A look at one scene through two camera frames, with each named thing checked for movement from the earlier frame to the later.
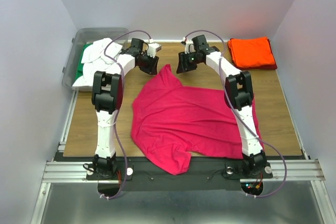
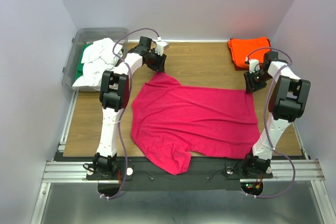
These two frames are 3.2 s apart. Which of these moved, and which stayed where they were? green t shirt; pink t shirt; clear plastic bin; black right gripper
Moved: black right gripper
Stayed: green t shirt; clear plastic bin; pink t shirt
